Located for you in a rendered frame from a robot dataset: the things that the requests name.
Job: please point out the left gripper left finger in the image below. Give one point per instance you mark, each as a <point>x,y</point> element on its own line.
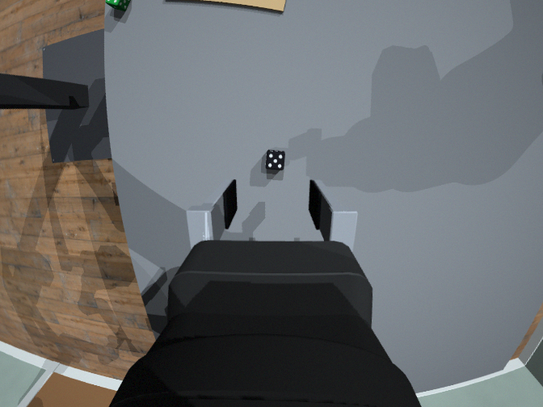
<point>208,221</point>

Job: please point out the tan flat mat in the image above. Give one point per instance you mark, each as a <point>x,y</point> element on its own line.
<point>275,5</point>

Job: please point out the black die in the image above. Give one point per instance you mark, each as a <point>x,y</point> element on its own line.
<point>275,160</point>

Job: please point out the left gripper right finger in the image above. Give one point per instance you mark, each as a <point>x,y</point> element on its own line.
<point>336,223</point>

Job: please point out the green die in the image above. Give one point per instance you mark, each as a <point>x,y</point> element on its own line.
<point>118,4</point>

